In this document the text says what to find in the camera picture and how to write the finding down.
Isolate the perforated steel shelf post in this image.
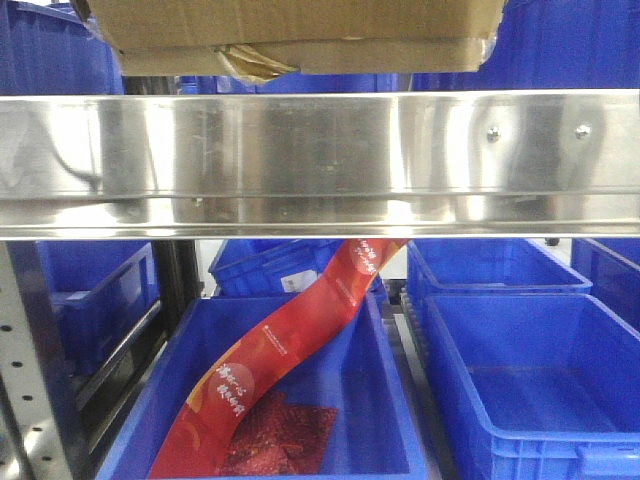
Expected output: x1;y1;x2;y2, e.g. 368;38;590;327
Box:
1;241;93;479

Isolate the blue crate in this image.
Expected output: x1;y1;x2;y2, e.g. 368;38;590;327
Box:
1;1;124;96
412;1;639;91

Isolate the stainless steel shelf rail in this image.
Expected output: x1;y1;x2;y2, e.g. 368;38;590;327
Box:
1;89;639;239

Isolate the blue bin with banner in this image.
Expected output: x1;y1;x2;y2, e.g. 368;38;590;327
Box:
97;295;428;479

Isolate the brown cardboard box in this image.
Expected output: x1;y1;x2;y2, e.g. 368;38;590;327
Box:
72;1;506;84

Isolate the blue bin lower right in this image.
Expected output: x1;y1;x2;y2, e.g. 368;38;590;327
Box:
419;294;639;479

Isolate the blue bin rear right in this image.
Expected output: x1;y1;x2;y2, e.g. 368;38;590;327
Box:
405;238;594;331

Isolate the blue bin lower left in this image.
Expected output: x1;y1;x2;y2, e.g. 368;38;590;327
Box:
36;240;160;376

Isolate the blue crate upper left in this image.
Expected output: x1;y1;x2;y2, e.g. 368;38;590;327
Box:
1;1;124;96

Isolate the blue bin rear centre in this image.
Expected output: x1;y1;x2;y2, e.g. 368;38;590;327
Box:
208;238;389;301

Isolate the red printed paper banner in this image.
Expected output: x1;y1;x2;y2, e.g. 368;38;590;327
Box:
149;239;406;479

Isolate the blue bin far right edge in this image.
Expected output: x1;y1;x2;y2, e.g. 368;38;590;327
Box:
571;238;639;331

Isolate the blue crate upper right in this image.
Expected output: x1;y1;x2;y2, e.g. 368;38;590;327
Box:
412;1;639;91

